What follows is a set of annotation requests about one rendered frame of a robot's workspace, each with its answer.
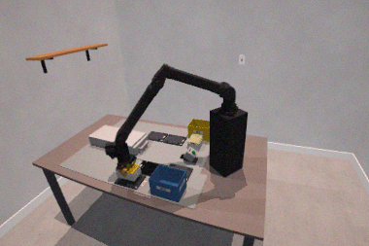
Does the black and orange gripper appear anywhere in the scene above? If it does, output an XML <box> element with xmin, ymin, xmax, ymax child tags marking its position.
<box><xmin>116</xmin><ymin>152</ymin><xmax>137</xmax><ymax>177</ymax></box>

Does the yellow open-top bin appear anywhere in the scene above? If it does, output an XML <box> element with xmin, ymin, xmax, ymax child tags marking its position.
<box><xmin>187</xmin><ymin>119</ymin><xmax>210</xmax><ymax>142</ymax></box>

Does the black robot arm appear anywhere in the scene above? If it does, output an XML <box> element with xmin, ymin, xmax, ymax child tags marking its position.
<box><xmin>105</xmin><ymin>64</ymin><xmax>239</xmax><ymax>162</ymax></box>

